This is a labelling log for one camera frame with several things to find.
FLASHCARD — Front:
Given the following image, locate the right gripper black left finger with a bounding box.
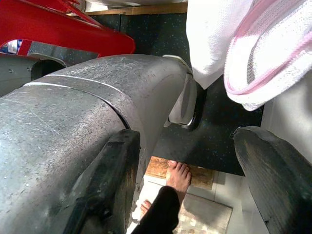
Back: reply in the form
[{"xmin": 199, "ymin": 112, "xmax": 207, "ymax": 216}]
[{"xmin": 63, "ymin": 128, "xmax": 142, "ymax": 234}]

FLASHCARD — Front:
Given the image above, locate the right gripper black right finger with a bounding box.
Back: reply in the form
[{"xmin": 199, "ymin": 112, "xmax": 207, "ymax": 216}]
[{"xmin": 233, "ymin": 125, "xmax": 312, "ymax": 234}]

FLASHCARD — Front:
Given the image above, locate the bare person foot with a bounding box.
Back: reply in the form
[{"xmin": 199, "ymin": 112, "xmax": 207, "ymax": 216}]
[
  {"xmin": 165, "ymin": 160, "xmax": 193, "ymax": 195},
  {"xmin": 139, "ymin": 198, "xmax": 153, "ymax": 221}
]

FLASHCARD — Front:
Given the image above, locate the black trouser leg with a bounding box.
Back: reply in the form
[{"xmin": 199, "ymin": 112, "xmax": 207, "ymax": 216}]
[{"xmin": 126, "ymin": 185, "xmax": 181, "ymax": 234}]

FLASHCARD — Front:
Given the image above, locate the brown wooden board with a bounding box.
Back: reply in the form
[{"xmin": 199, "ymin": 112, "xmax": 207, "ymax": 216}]
[{"xmin": 145, "ymin": 156, "xmax": 215, "ymax": 191}]

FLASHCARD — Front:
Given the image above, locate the beige patterned floor mat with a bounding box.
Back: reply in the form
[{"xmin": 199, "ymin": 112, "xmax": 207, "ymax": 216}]
[{"xmin": 174, "ymin": 194, "xmax": 234, "ymax": 234}]

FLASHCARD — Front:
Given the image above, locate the red plastic container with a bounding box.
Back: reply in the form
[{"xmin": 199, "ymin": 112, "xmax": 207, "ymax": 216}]
[{"xmin": 0, "ymin": 0, "xmax": 136, "ymax": 59}]

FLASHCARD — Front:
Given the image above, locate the white mesh bag pink trim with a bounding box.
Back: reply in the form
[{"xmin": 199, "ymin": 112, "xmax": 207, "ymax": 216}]
[{"xmin": 186, "ymin": 0, "xmax": 312, "ymax": 112}]

